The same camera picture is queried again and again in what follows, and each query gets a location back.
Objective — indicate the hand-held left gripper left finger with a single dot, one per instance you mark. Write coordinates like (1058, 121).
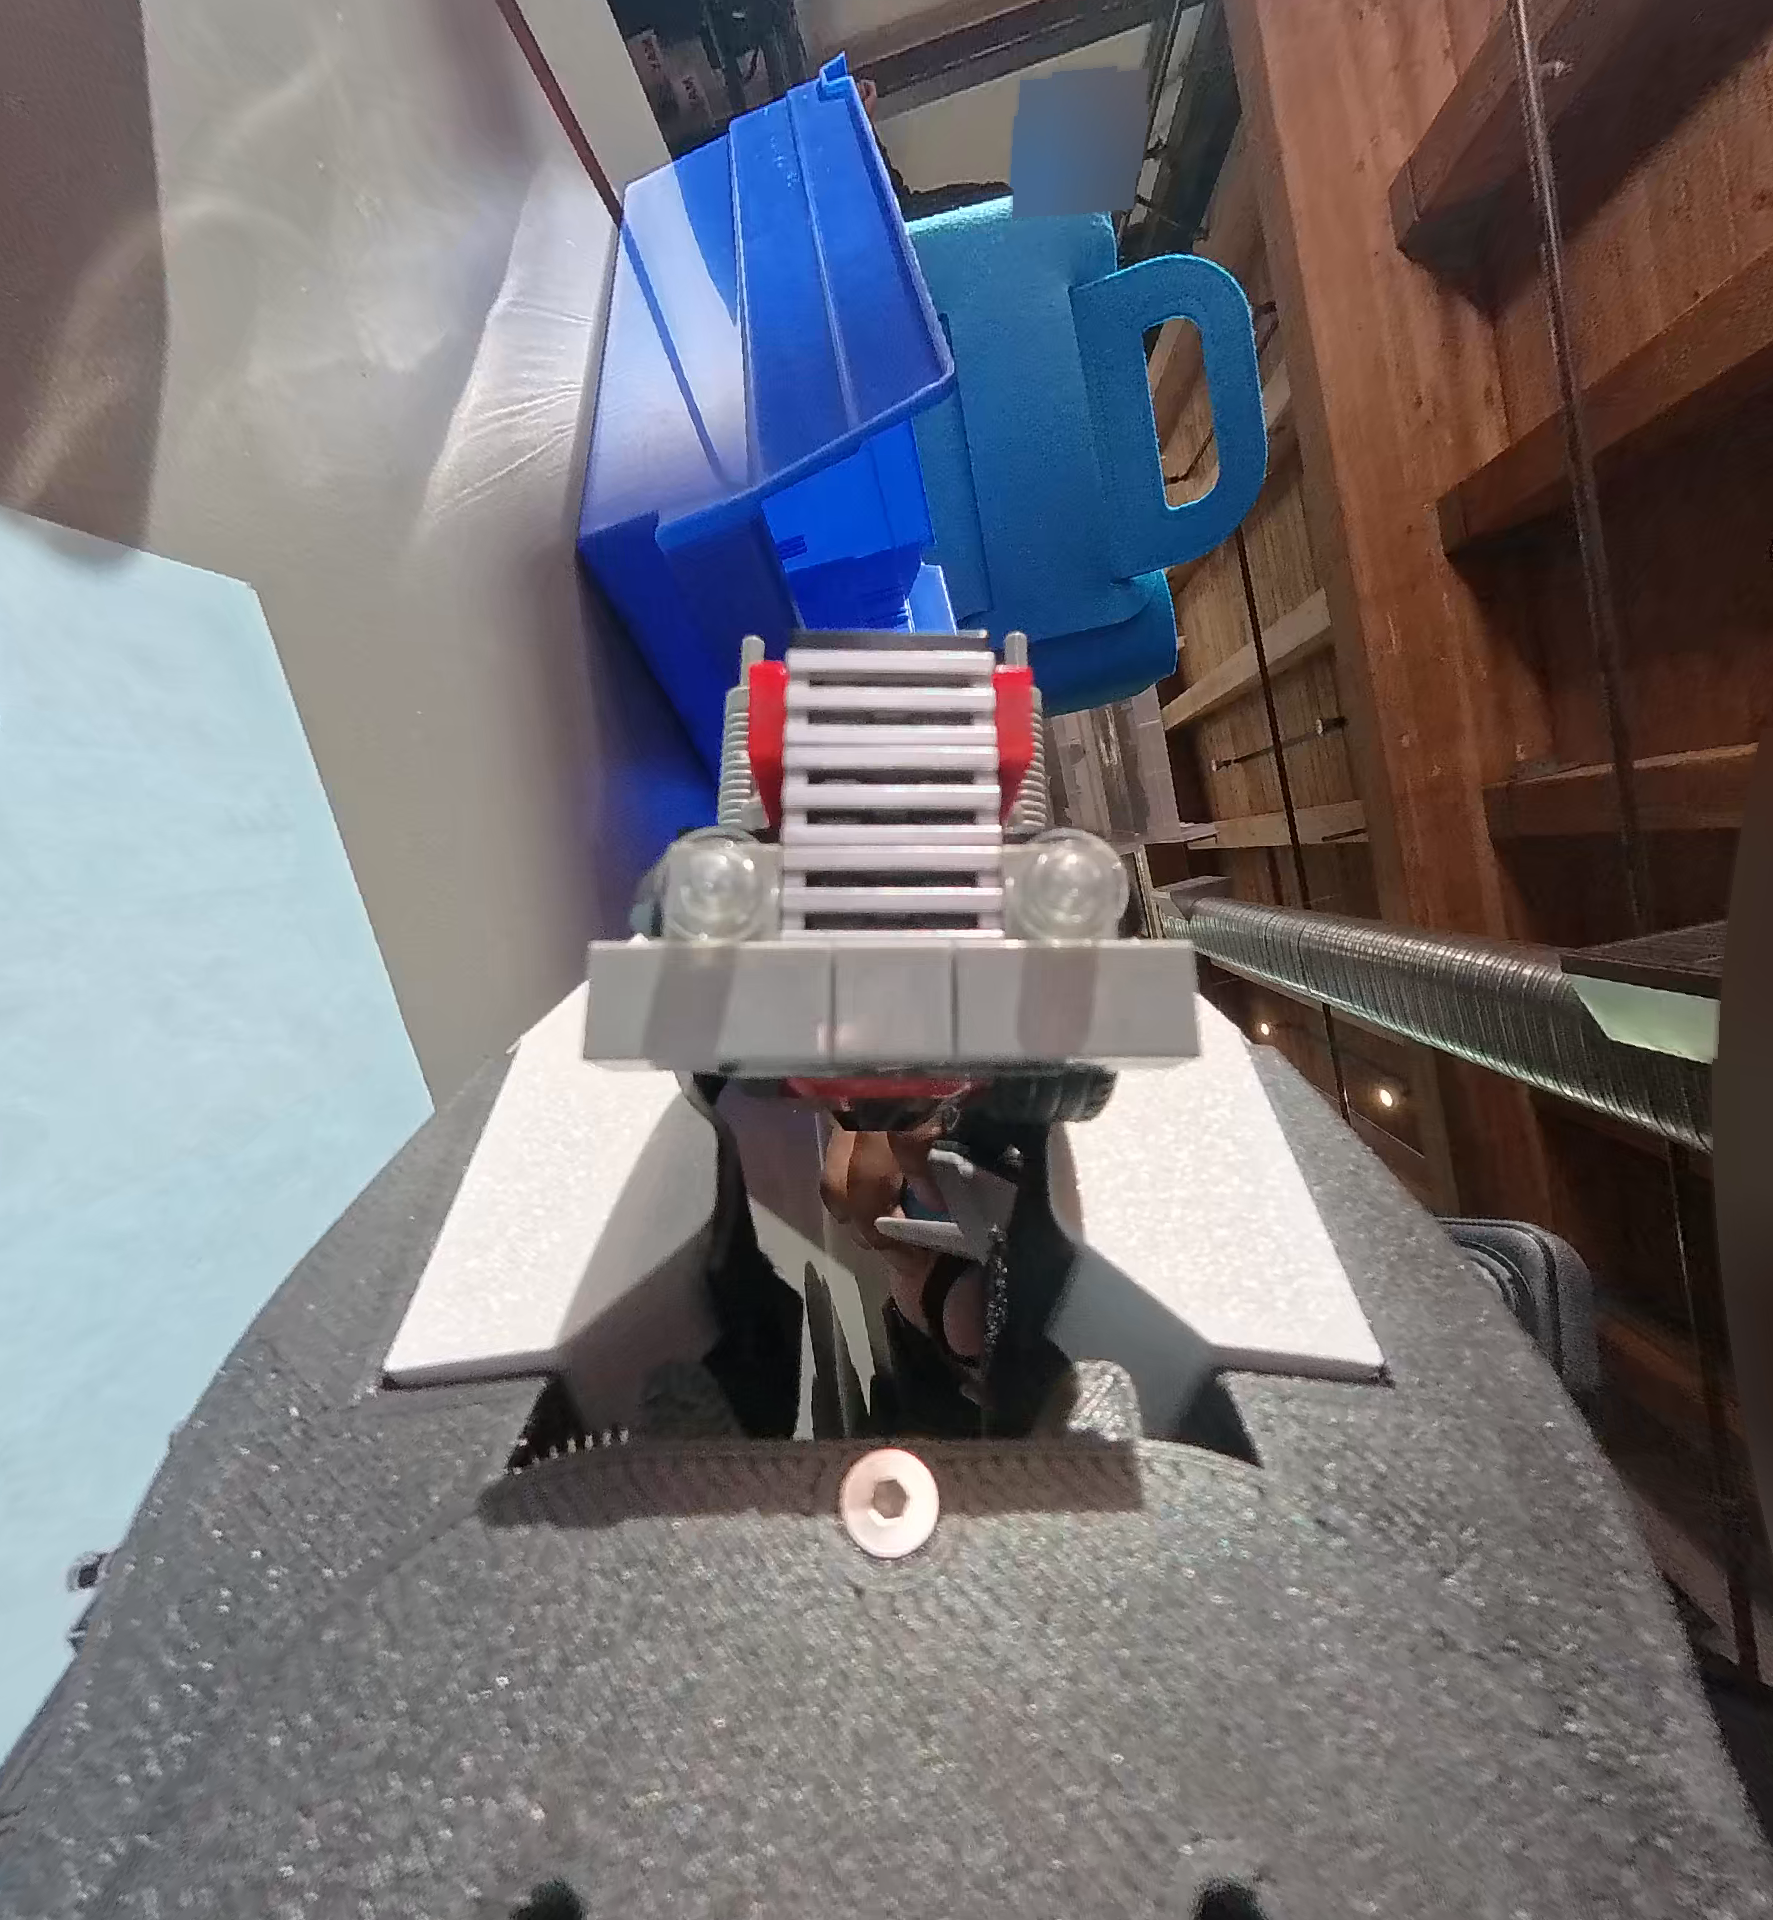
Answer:
(555, 1215)

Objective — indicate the dark panel with pale edge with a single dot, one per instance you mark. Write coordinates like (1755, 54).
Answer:
(1650, 953)

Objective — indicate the clear plastic box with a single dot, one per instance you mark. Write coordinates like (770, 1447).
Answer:
(1115, 770)

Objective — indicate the grey red toy brick truck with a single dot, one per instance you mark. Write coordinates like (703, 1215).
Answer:
(890, 995)

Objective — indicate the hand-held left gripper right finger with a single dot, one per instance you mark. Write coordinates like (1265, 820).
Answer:
(1200, 1215)

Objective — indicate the person's right hand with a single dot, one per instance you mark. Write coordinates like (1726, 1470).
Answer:
(859, 1186)

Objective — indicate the blue plastic bin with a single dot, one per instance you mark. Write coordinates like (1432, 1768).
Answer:
(690, 452)

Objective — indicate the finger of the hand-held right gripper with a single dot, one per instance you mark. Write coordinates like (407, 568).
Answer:
(967, 1186)

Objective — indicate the wooden shelving unit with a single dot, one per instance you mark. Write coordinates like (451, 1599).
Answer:
(1425, 374)

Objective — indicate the flexible metal duct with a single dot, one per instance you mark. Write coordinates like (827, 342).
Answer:
(1425, 981)

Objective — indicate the black hard case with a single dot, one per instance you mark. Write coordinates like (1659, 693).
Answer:
(1525, 1301)

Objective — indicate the light blue instruction booklet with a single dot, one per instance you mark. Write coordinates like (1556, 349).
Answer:
(105, 1048)

